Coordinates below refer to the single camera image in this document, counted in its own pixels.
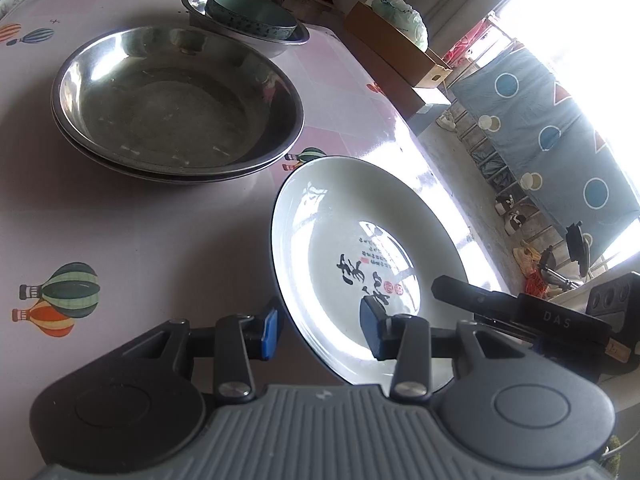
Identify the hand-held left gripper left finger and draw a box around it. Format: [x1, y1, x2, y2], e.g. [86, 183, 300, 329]
[119, 308, 280, 405]

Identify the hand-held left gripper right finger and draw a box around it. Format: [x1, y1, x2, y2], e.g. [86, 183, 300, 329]
[359, 294, 524, 404]

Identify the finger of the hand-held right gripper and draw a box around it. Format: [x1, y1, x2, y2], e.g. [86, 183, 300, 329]
[431, 274, 521, 331]

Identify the white printed ceramic plate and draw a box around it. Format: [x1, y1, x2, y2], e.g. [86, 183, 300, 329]
[271, 156, 468, 393]

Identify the large steel basin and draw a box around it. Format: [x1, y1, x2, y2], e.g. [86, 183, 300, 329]
[51, 25, 305, 171]

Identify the teal ceramic bowl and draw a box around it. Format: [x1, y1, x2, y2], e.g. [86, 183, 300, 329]
[205, 0, 299, 42]

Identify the steel bowl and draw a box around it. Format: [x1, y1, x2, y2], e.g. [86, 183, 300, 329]
[182, 0, 311, 59]

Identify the red plastic bag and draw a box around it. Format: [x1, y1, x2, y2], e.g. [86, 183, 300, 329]
[524, 265, 553, 300]

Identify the yellow plastic bag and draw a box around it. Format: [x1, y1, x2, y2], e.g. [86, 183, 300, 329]
[514, 245, 543, 277]

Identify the black stand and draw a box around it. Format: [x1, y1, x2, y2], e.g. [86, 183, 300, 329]
[540, 221, 593, 292]

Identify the metal drying rack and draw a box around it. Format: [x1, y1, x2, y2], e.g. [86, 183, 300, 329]
[457, 107, 551, 223]

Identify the pink printed tablecloth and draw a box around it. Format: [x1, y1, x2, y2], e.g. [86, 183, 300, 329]
[0, 0, 481, 480]

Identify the large steel plate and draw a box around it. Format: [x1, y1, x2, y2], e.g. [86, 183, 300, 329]
[51, 105, 296, 185]

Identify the blue printed hanging cloth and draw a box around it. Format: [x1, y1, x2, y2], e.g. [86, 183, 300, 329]
[452, 42, 640, 266]

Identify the red hanging cloth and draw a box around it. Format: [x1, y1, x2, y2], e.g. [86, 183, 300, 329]
[440, 17, 496, 68]

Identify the open brown cardboard box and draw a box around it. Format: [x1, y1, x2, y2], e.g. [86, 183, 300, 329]
[345, 1, 453, 89]

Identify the green plastic bag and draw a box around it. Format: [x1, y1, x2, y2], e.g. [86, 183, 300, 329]
[371, 0, 429, 52]

